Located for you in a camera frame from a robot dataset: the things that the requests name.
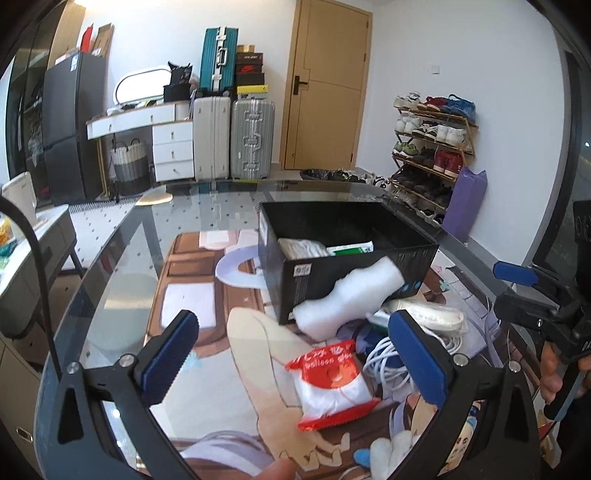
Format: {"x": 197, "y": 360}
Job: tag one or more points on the red white glue packet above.
{"x": 330, "y": 385}

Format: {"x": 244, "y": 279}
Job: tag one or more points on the teal suitcase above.
{"x": 218, "y": 60}

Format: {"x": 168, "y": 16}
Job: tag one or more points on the purple bag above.
{"x": 467, "y": 205}

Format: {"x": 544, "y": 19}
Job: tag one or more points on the oval mirror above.
{"x": 138, "y": 85}

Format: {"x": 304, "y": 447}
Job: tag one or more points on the green white small box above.
{"x": 351, "y": 249}

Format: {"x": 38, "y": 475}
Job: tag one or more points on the person's right hand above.
{"x": 549, "y": 374}

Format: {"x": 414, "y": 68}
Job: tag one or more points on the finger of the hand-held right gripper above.
{"x": 521, "y": 310}
{"x": 515, "y": 273}

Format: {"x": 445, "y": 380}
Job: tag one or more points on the shoe rack with shoes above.
{"x": 429, "y": 147}

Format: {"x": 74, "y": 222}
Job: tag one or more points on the white dresser with drawers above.
{"x": 171, "y": 138}

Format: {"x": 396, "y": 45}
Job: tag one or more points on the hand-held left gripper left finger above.
{"x": 168, "y": 362}

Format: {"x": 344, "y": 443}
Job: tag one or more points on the black refrigerator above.
{"x": 69, "y": 129}

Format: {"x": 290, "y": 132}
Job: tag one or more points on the grey side cabinet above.
{"x": 51, "y": 249}

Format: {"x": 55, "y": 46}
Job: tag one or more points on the person's left hand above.
{"x": 273, "y": 470}

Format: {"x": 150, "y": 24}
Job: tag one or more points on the grey white woven basket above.
{"x": 130, "y": 168}

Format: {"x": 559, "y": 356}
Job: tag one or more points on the stack of shoe boxes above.
{"x": 250, "y": 71}

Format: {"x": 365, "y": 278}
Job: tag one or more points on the white kettle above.
{"x": 19, "y": 198}

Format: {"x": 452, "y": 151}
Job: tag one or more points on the white suitcase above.
{"x": 211, "y": 138}

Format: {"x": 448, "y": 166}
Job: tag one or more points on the white foam piece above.
{"x": 341, "y": 302}

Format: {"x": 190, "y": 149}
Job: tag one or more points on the silver suitcase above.
{"x": 252, "y": 138}

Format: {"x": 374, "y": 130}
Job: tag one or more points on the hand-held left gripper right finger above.
{"x": 418, "y": 362}

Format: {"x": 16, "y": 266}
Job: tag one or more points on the tan wooden door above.
{"x": 325, "y": 83}

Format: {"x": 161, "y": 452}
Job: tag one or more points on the white mesh cloth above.
{"x": 301, "y": 248}

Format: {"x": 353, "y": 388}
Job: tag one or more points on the row of floor shoes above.
{"x": 341, "y": 175}

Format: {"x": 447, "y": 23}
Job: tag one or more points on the printed cartoon table mat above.
{"x": 249, "y": 350}

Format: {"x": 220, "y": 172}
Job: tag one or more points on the round beige stool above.
{"x": 156, "y": 197}

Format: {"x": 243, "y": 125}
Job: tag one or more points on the black bag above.
{"x": 178, "y": 85}

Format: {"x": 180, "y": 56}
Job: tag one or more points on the white plush toy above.
{"x": 385, "y": 454}

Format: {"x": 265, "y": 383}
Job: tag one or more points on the black cardboard box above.
{"x": 341, "y": 267}

